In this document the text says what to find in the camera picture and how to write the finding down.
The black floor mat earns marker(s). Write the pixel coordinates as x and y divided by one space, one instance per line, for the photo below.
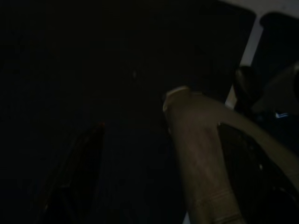
116 58

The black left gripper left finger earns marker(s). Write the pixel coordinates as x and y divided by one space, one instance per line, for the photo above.
74 182

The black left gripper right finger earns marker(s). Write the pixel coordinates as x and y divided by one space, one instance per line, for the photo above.
252 186

